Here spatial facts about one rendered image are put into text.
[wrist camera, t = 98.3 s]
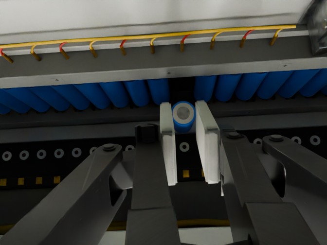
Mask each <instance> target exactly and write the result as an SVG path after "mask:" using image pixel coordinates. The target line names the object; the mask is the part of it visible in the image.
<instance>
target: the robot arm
mask: <svg viewBox="0 0 327 245"><path fill-rule="evenodd" d="M195 109H196V141H197V145H198V149H199V154H200V159H201V163H202V167H203V172H204V176H205V180H206V182H208V184H212V183H218V182H219V181H221V196H223V195H224V199H225V204H226V209H227V213H228V218H229V223H230V228H231V233H232V238H233V243H231V244H226V245H327V159H325V158H323V157H321V156H320V155H318V154H316V153H314V152H312V151H311V150H309V149H307V148H306V147H304V146H302V145H300V144H298V143H296V142H295V141H293V140H291V139H289V138H287V137H284V136H281V135H270V136H265V137H263V139H262V144H255V143H250V142H249V140H248V138H247V137H246V136H245V135H243V134H239V133H237V132H236V130H235V129H234V127H233V126H231V125H229V124H217V123H216V121H215V119H214V117H213V115H212V113H211V111H210V109H209V107H208V105H207V103H206V102H205V101H204V100H201V101H197V102H195ZM135 139H136V147H135V148H134V149H132V150H128V151H123V150H122V146H121V145H118V144H111V143H109V144H104V145H103V146H100V147H98V148H97V149H95V150H94V151H93V152H92V153H91V154H90V155H89V156H88V157H87V158H86V159H85V160H84V161H83V162H82V163H80V164H79V165H78V166H77V167H76V168H75V169H74V170H73V171H72V172H71V173H70V174H69V175H68V176H67V177H65V178H64V179H63V180H62V181H61V182H60V183H59V184H58V185H57V186H56V187H55V188H54V189H53V190H52V191H50V192H49V193H48V194H47V195H46V196H45V197H44V198H43V199H42V200H41V201H40V202H39V203H38V204H37V205H35V206H34V207H33V208H32V209H31V210H30V211H29V212H28V213H27V214H26V215H25V216H24V217H23V218H22V219H20V220H19V221H18V222H17V223H16V224H15V225H14V226H13V227H12V228H11V229H10V230H9V231H8V232H7V233H5V234H4V235H3V236H2V237H1V238H0V245H98V244H99V242H100V241H101V239H102V237H103V235H104V234H105V232H106V230H107V228H108V227H109V225H110V223H111V221H112V220H113V218H114V216H115V214H116V213H117V211H118V209H119V207H120V205H121V204H122V202H123V200H124V198H125V197H126V195H127V189H129V188H132V199H131V209H130V210H128V212H127V227H126V237H125V245H194V244H187V243H181V242H180V236H179V231H178V225H177V220H176V215H175V209H174V206H172V203H171V198H170V192H169V185H175V183H177V165H176V145H175V130H174V123H173V116H172V109H171V104H170V103H169V102H165V103H162V104H160V125H159V124H156V123H143V124H139V125H137V126H135Z"/></svg>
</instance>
